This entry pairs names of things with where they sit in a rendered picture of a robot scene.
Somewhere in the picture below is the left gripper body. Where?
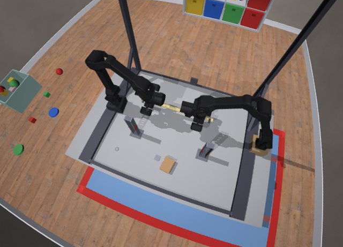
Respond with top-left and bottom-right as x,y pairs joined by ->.
190,114 -> 206,132

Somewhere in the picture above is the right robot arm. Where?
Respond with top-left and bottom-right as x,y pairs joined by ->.
85,50 -> 166,106

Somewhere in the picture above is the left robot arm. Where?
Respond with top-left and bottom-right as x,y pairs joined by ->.
180,94 -> 273,151

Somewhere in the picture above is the brown rectangular box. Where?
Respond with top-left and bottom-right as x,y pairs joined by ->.
159,156 -> 175,173

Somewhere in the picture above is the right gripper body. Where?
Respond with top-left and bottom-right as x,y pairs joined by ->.
140,83 -> 160,116

